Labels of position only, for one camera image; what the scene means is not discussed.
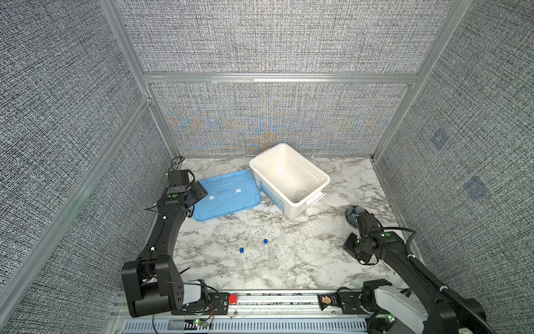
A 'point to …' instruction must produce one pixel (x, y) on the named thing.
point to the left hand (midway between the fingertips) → (198, 191)
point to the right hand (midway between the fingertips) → (345, 246)
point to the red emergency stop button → (232, 298)
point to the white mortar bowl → (300, 194)
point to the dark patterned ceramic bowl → (353, 213)
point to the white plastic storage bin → (288, 179)
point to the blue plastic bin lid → (227, 194)
